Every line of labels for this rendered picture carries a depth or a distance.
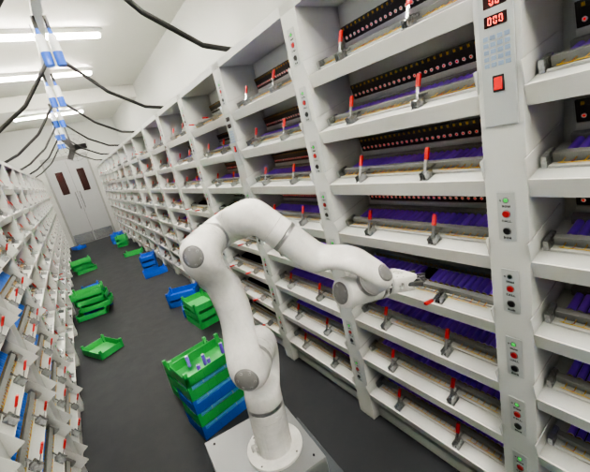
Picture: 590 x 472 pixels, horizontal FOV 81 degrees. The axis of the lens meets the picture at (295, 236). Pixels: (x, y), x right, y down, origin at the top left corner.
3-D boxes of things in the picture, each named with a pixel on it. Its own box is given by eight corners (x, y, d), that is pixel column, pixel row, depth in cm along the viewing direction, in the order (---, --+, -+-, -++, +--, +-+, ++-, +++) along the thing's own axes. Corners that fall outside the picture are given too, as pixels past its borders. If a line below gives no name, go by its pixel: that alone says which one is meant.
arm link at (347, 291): (379, 265, 98) (360, 278, 105) (344, 272, 91) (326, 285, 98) (391, 292, 95) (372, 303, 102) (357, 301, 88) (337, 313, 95)
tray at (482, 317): (497, 334, 97) (491, 309, 93) (350, 286, 147) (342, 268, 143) (529, 289, 105) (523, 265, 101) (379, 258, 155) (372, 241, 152)
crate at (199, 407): (197, 415, 171) (192, 403, 169) (180, 399, 186) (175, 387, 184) (245, 379, 190) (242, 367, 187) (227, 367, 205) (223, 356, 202)
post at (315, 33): (374, 420, 165) (291, -6, 117) (360, 409, 173) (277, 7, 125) (401, 396, 175) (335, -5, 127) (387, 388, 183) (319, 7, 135)
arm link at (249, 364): (280, 358, 113) (272, 395, 97) (246, 365, 115) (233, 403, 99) (224, 216, 99) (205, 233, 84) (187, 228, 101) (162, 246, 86)
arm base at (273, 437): (254, 482, 106) (242, 436, 101) (243, 436, 124) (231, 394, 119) (310, 457, 111) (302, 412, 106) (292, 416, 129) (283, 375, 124)
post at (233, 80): (294, 361, 223) (216, 60, 175) (286, 354, 231) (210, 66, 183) (317, 346, 233) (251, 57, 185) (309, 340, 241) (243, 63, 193)
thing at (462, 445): (508, 492, 113) (500, 468, 108) (372, 400, 163) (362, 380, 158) (535, 442, 121) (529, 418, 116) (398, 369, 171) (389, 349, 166)
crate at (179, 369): (187, 389, 167) (183, 376, 165) (171, 374, 182) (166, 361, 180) (238, 355, 185) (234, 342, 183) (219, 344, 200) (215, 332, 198)
